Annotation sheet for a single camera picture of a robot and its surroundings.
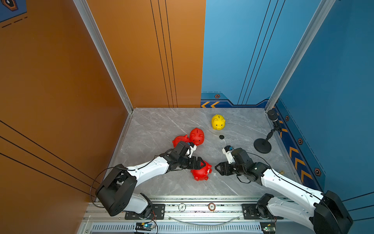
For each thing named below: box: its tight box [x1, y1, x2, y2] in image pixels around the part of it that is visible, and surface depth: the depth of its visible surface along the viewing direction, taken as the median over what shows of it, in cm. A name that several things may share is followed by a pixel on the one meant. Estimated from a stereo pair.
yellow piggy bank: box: [211, 114, 226, 131], surface depth 104 cm
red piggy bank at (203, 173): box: [190, 160, 213, 181], surface depth 81 cm
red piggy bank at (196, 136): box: [188, 127, 205, 146], surface depth 95 cm
